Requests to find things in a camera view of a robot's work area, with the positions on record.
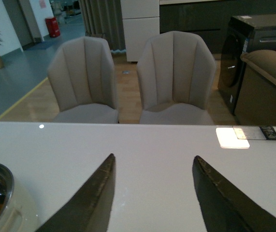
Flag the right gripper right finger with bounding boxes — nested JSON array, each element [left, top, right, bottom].
[[192, 156, 276, 232]]

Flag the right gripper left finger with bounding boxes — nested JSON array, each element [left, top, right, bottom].
[[37, 154, 116, 232]]

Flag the white electric cooking pot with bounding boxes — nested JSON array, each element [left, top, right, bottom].
[[0, 164, 39, 232]]

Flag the table label sticker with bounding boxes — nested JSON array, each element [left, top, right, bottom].
[[233, 126, 276, 141]]

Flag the beige sofa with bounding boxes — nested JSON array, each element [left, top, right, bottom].
[[234, 50, 276, 126]]

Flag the left beige upholstered chair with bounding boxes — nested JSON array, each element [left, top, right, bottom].
[[47, 36, 119, 124]]

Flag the beige upholstered chair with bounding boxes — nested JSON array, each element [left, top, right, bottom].
[[137, 31, 216, 125], [47, 36, 119, 124]]

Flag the right beige upholstered chair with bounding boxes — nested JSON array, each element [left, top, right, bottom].
[[137, 31, 216, 125]]

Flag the black washing machine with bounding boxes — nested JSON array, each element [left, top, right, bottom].
[[217, 13, 276, 116]]

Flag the red bin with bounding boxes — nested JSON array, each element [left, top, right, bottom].
[[45, 17, 60, 38]]

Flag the dark kitchen counter cabinet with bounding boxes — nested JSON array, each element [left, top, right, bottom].
[[160, 0, 276, 54]]

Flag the white tall cabinet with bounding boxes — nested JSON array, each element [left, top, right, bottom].
[[120, 0, 160, 62]]

